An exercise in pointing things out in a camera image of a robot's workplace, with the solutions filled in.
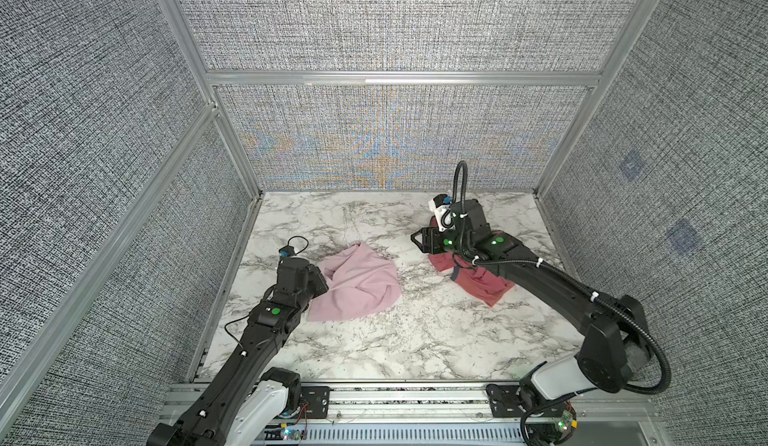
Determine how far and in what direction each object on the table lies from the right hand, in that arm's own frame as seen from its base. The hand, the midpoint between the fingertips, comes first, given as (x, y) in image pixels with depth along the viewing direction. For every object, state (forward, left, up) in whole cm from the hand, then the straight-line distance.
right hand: (419, 233), depth 82 cm
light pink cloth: (-7, +17, -14) cm, 23 cm away
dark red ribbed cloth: (-7, -20, -16) cm, 27 cm away
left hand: (-8, +27, -7) cm, 29 cm away
